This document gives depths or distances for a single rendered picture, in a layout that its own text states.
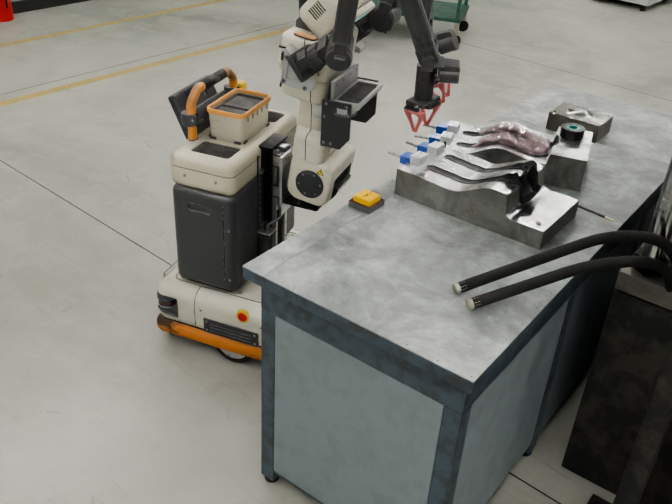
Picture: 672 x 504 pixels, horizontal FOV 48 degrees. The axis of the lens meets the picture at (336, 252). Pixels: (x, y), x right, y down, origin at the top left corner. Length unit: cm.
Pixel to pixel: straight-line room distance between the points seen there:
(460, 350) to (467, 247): 47
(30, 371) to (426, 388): 167
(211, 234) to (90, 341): 72
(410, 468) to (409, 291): 46
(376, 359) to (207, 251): 105
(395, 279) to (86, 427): 127
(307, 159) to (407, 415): 102
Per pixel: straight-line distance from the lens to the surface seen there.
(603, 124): 306
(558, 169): 262
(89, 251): 369
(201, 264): 281
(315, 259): 208
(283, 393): 223
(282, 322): 207
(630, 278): 228
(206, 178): 262
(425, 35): 223
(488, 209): 228
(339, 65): 228
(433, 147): 251
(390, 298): 195
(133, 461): 265
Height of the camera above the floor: 192
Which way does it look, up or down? 32 degrees down
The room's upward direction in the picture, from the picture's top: 4 degrees clockwise
